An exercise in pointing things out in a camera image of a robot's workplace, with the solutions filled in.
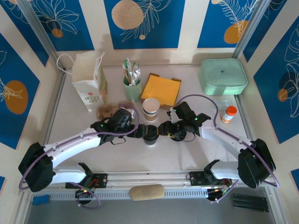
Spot brown pulp cup carrier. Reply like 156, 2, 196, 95
96, 100, 136, 121

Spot aluminium side rail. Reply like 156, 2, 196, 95
234, 94, 261, 168
38, 69, 68, 164

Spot blue sponge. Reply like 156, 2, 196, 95
32, 195, 50, 206

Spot black ribbed bars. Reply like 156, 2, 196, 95
231, 193, 268, 213

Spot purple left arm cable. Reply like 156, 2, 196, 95
19, 103, 141, 191

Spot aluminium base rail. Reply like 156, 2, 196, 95
39, 169, 274, 188

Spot aluminium back frame rail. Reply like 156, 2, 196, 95
63, 64, 202, 70

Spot black controller board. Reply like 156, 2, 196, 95
206, 187, 229, 202
74, 188, 95, 199

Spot orange capped bottle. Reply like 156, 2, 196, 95
220, 105, 238, 124

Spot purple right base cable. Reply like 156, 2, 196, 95
209, 178, 239, 204

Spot aluminium frame post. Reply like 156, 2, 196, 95
233, 0, 269, 60
16, 0, 66, 73

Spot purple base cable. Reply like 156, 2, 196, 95
209, 178, 239, 204
76, 183, 102, 210

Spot yellow napkin stack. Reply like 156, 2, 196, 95
141, 74, 182, 107

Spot wooden stirrer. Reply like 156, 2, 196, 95
123, 69, 132, 85

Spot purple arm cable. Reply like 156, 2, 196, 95
19, 103, 141, 191
177, 94, 280, 188

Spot mint green zip case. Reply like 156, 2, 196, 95
199, 58, 248, 96

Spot mint green utensil cup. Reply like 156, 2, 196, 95
123, 76, 143, 103

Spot white paper takeout bag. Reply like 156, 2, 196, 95
57, 51, 109, 113

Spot orange napkins in tray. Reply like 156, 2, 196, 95
140, 72, 183, 111

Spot grey slotted cable tray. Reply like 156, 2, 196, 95
48, 187, 211, 202

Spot clear plastic box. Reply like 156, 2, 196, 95
214, 98, 233, 111

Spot beige foam pad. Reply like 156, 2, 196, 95
128, 184, 165, 202

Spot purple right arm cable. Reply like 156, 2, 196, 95
177, 94, 280, 188

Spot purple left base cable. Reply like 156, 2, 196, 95
76, 183, 102, 210

